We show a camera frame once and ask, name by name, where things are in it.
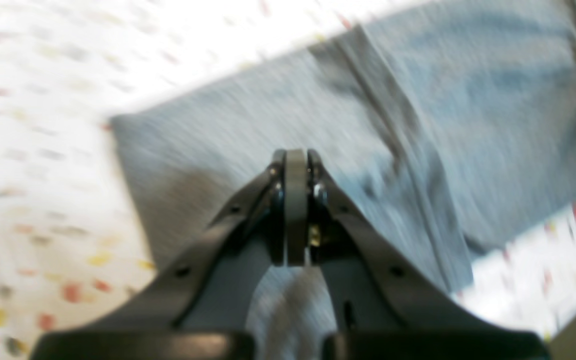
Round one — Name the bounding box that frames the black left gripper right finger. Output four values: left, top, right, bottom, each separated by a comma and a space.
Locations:
305, 149, 551, 360

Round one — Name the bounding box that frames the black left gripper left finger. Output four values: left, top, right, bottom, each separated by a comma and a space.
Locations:
30, 150, 297, 360

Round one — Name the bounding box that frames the grey t-shirt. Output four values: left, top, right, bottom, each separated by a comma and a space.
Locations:
112, 0, 576, 360

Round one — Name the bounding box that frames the terrazzo patterned table cloth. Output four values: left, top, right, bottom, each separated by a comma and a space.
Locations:
0, 0, 576, 360

